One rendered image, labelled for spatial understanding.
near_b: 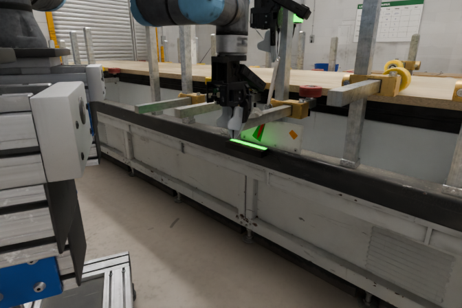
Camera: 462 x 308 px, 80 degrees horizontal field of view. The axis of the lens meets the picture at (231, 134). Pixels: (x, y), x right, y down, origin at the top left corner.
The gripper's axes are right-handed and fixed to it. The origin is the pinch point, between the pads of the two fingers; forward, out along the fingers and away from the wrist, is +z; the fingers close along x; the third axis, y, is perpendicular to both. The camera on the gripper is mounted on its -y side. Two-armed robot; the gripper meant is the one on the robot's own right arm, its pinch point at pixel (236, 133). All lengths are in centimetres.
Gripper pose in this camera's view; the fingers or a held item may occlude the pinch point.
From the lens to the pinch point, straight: 72.8
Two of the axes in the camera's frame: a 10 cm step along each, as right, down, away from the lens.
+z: -0.2, 9.6, 2.8
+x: 7.5, 2.0, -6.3
